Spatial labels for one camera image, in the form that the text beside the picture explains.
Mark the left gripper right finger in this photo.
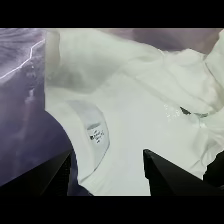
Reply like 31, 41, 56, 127
142, 148, 224, 197

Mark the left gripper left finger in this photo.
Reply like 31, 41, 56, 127
0, 149, 73, 197

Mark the white T-shirt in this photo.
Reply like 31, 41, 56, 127
43, 28, 224, 197

